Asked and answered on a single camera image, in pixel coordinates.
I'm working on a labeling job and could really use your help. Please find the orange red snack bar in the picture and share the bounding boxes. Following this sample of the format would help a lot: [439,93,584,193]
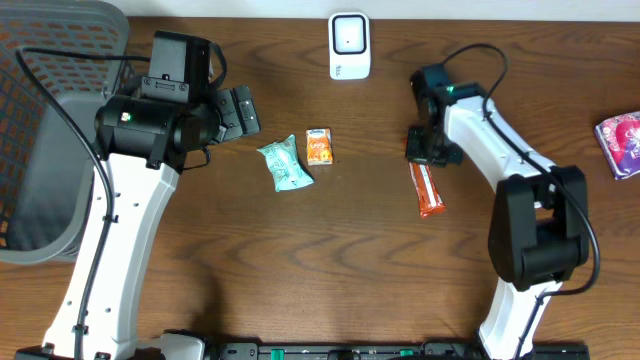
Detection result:
[408,162,446,219]

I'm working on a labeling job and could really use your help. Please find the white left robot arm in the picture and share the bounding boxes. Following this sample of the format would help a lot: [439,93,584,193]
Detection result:
[16,31,260,359]

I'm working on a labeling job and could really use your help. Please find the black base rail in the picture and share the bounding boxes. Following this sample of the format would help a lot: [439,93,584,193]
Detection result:
[214,340,591,360]

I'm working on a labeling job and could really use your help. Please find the purple pink floral packet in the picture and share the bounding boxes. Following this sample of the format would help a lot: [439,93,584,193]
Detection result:
[594,111,639,180]

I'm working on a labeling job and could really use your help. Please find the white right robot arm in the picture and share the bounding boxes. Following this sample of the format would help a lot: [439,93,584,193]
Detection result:
[405,63,590,359]

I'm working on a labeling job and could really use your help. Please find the mint green wipes packet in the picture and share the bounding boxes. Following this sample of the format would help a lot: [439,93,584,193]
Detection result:
[257,134,314,192]

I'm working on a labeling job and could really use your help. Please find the dark grey plastic basket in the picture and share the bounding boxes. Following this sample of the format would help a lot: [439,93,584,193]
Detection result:
[1,1,134,265]

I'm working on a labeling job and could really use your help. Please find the orange tissue packet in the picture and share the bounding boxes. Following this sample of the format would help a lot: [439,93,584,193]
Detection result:
[306,128,334,166]

